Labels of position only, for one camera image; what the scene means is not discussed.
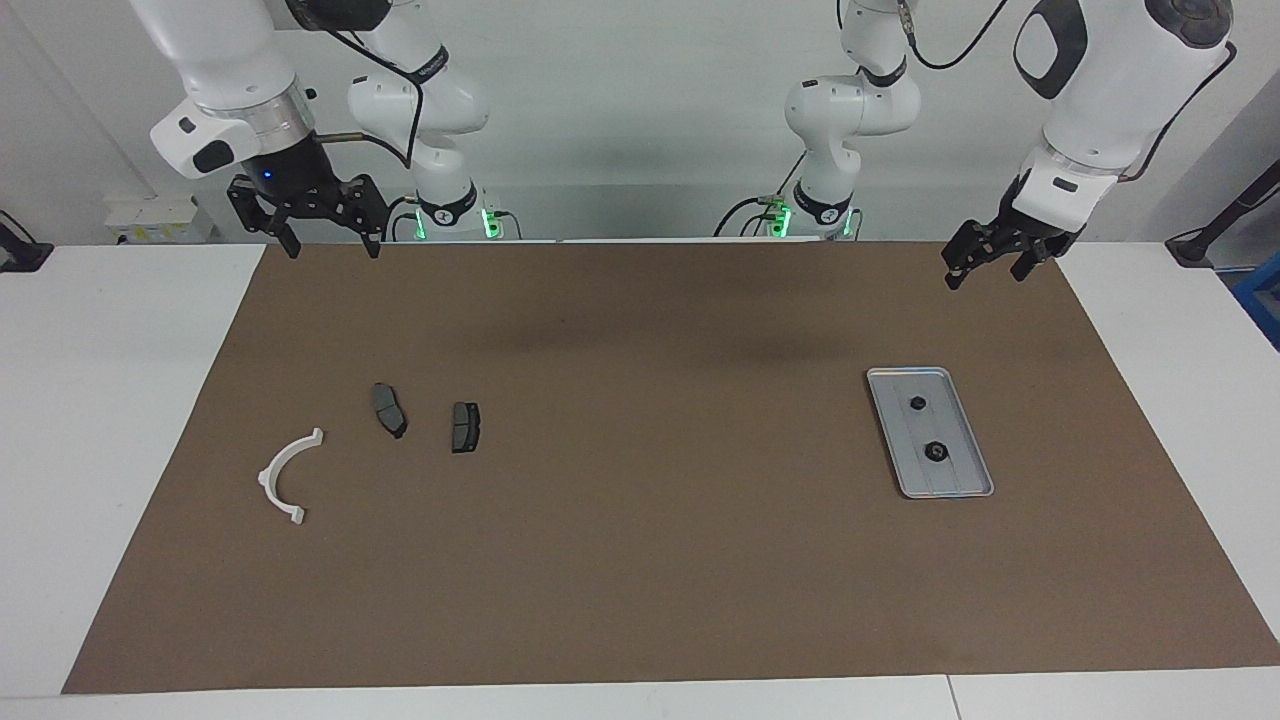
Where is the silver metal tray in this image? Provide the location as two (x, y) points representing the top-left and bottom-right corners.
(866, 366), (996, 499)

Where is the white box with yellow labels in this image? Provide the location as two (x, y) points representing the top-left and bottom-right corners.
(104, 195), (217, 245)

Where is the elongated dark brake pad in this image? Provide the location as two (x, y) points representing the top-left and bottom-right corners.
(371, 382), (409, 440)

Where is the blue storage bin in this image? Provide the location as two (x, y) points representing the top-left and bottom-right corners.
(1232, 255), (1280, 351)

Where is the brown table mat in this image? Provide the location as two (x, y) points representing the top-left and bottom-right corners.
(62, 240), (1280, 695)

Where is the black right base cable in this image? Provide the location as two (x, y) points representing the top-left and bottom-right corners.
(380, 194), (421, 243)

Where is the black base cable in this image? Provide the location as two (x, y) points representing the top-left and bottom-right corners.
(380, 194), (421, 243)
(713, 150), (807, 239)

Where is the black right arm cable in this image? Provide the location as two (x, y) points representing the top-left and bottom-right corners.
(285, 0), (429, 171)

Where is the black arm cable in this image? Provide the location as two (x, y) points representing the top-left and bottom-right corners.
(895, 0), (1239, 184)
(285, 0), (429, 171)

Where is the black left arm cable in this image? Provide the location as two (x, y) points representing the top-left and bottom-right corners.
(895, 0), (1239, 184)

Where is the white curved plastic bracket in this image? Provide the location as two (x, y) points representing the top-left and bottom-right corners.
(257, 427), (326, 527)

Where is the black left base cable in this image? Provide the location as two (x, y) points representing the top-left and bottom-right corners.
(713, 150), (807, 239)

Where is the black camera stand clamp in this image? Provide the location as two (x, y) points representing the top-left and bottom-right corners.
(0, 210), (54, 274)

